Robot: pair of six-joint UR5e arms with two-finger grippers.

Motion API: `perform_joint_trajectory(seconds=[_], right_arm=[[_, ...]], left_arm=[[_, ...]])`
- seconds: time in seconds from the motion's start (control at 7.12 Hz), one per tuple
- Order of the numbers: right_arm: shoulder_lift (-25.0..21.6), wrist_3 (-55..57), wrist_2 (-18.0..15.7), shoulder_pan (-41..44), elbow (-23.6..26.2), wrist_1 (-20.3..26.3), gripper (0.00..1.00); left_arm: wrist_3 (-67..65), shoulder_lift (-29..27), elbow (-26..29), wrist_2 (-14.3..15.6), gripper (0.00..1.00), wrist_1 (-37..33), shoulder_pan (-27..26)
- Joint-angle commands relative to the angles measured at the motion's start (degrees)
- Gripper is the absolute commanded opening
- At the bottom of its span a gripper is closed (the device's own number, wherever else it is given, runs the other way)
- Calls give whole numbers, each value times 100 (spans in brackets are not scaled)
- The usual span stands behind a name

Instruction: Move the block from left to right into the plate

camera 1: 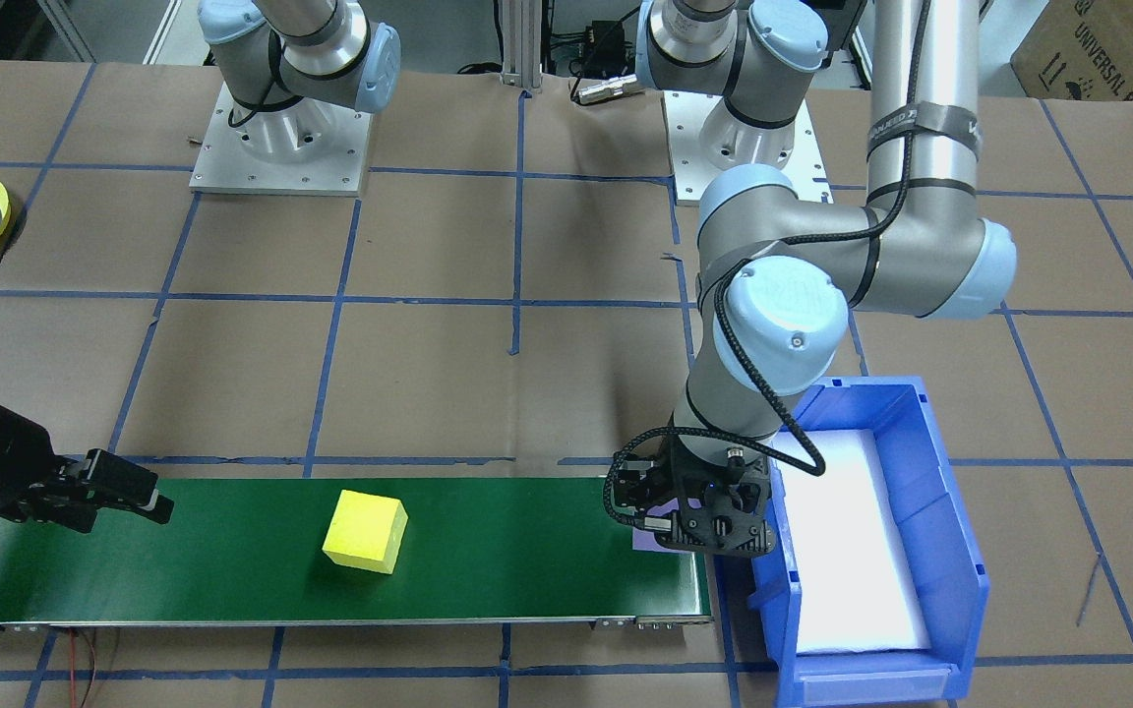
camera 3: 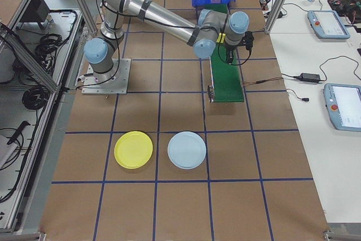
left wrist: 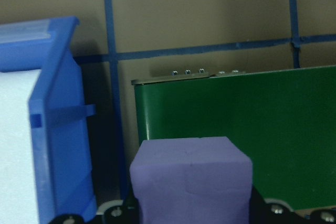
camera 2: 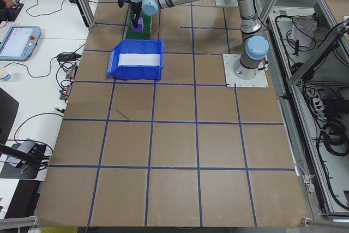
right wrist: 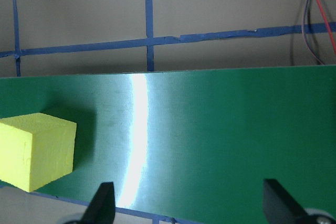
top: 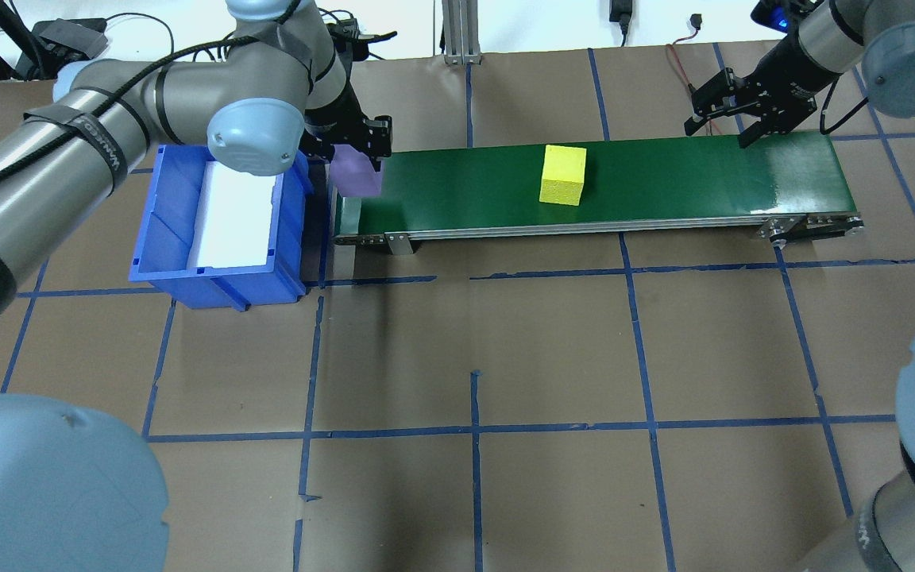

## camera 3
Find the yellow block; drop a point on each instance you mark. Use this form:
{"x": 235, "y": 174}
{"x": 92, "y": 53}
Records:
{"x": 220, "y": 38}

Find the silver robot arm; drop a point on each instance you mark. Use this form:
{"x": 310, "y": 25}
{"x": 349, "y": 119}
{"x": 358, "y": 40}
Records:
{"x": 158, "y": 16}

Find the light blue plate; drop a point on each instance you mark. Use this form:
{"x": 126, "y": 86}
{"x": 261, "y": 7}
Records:
{"x": 186, "y": 150}

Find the yellow plate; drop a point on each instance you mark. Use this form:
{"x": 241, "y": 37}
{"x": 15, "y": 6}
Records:
{"x": 132, "y": 149}

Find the green conveyor belt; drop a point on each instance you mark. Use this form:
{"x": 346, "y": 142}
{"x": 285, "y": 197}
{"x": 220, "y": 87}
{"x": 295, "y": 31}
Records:
{"x": 227, "y": 83}

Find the small electronics board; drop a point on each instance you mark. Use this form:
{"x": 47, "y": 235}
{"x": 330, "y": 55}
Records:
{"x": 265, "y": 5}

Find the black power adapter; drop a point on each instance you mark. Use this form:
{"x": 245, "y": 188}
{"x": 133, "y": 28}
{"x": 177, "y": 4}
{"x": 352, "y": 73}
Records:
{"x": 310, "y": 76}
{"x": 277, "y": 14}

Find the white side desk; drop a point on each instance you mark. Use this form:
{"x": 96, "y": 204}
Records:
{"x": 296, "y": 23}
{"x": 324, "y": 153}

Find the blue-grey teach pendant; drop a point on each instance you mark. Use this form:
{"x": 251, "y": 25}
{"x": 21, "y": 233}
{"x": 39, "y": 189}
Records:
{"x": 342, "y": 108}
{"x": 328, "y": 23}

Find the black box with red part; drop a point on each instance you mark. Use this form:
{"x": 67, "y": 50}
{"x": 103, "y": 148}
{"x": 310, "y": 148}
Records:
{"x": 337, "y": 3}

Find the large black box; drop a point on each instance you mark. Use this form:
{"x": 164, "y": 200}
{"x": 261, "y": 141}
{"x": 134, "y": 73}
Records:
{"x": 35, "y": 9}

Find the aluminium profile bar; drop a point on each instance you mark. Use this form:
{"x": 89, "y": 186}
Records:
{"x": 344, "y": 236}
{"x": 28, "y": 236}

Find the black handheld tool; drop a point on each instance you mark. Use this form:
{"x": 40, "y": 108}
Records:
{"x": 21, "y": 128}

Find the aluminium profile post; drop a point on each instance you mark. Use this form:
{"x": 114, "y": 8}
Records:
{"x": 81, "y": 6}
{"x": 280, "y": 1}

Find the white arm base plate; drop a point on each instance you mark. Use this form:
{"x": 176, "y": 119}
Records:
{"x": 122, "y": 83}

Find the V-shaped metal bar frame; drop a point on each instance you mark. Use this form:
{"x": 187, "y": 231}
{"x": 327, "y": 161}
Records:
{"x": 28, "y": 59}

